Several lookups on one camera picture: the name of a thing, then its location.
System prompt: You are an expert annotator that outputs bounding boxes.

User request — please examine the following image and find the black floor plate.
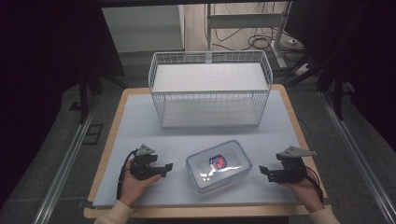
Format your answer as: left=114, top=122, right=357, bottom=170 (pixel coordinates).
left=81, top=123, right=104, bottom=146

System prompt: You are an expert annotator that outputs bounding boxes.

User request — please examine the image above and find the black tripod stand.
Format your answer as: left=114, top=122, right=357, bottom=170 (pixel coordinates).
left=285, top=54, right=356, bottom=121
left=68, top=73, right=129, bottom=125

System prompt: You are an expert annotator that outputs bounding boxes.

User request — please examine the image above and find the white wire shelf rack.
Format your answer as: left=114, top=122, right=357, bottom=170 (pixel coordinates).
left=148, top=49, right=275, bottom=129

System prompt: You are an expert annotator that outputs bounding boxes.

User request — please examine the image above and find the aluminium floor rail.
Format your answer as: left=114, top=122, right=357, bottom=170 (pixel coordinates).
left=318, top=91, right=396, bottom=219
left=32, top=101, right=101, bottom=224

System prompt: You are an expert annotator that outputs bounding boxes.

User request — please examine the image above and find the pale blue table mat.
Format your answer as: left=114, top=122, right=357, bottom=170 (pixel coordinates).
left=92, top=89, right=313, bottom=208

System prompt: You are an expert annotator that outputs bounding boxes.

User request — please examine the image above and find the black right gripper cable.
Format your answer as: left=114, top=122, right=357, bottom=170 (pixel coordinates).
left=304, top=165, right=325, bottom=203

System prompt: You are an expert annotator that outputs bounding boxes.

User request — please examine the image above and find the white metal desk frame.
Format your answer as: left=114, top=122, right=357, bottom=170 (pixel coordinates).
left=205, top=2, right=292, bottom=70

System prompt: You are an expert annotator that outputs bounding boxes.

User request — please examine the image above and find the person's left hand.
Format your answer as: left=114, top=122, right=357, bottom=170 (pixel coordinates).
left=119, top=158, right=163, bottom=208

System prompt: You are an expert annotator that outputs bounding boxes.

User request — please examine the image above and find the person's right hand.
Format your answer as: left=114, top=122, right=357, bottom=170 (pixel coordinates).
left=281, top=178, right=325, bottom=214

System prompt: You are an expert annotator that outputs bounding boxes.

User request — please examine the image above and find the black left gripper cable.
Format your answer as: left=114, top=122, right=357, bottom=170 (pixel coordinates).
left=116, top=149, right=138, bottom=201

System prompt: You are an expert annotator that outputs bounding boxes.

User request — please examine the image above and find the white cabinet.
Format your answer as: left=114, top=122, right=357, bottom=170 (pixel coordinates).
left=101, top=4, right=186, bottom=53

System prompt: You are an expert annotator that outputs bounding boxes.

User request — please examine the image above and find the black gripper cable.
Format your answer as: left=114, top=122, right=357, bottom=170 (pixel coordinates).
left=116, top=149, right=138, bottom=201
left=304, top=165, right=325, bottom=203

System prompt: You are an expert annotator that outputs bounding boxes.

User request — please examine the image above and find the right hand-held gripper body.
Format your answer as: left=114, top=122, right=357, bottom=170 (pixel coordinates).
left=275, top=146, right=318, bottom=184

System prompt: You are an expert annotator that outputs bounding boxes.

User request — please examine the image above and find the tangle of floor cables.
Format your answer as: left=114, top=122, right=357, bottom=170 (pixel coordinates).
left=214, top=27, right=304, bottom=54

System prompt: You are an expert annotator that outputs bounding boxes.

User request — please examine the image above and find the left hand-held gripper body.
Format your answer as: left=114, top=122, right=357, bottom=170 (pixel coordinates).
left=129, top=143, right=160, bottom=181

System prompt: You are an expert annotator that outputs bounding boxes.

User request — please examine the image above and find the clear plastic food container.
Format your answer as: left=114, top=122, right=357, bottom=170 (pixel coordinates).
left=185, top=139, right=253, bottom=195

